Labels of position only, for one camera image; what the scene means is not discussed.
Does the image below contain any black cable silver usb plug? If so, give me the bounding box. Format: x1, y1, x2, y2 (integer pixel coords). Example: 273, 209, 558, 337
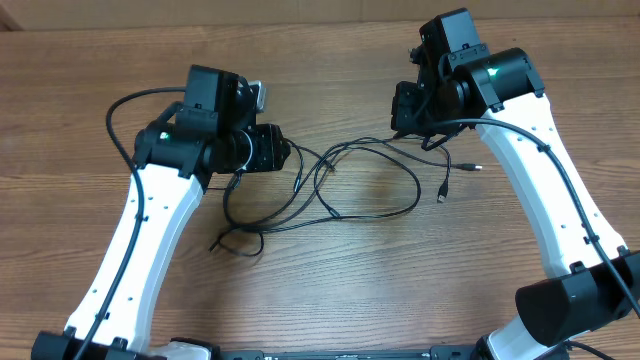
278, 135, 445, 225

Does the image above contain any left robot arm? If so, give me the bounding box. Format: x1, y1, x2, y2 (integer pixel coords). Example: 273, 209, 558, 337
31, 65, 291, 359

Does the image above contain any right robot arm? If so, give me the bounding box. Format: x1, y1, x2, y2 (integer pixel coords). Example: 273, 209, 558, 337
391, 8, 639, 359

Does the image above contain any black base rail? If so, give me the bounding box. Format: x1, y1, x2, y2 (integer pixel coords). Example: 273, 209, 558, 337
159, 337, 496, 360

